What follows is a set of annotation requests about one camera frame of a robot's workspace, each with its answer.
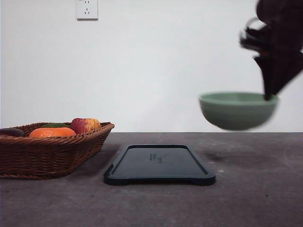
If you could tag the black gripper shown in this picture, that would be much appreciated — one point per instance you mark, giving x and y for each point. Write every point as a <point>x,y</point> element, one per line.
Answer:
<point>279,45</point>

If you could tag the green ceramic bowl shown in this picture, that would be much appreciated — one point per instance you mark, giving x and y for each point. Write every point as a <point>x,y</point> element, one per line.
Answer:
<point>237,110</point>

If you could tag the brown wicker basket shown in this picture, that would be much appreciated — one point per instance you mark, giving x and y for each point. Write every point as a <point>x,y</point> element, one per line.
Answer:
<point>27,157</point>

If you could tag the dark rectangular tray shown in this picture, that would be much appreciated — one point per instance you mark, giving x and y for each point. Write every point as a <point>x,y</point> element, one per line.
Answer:
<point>158,164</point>

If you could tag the red yellow apple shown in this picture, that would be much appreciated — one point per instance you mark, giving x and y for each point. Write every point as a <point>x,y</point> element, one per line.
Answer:
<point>85,125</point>

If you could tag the dark green fruit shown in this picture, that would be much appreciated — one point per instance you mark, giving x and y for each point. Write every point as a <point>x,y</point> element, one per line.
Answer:
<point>55,125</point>

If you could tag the orange tangerine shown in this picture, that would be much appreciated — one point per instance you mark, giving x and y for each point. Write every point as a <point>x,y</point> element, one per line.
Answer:
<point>53,133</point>

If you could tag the dark purple fruit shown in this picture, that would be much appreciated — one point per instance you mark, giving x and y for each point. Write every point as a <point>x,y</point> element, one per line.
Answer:
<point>11,132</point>

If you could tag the white wall socket left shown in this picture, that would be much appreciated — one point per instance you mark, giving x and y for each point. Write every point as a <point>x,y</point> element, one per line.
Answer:
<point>86,11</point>

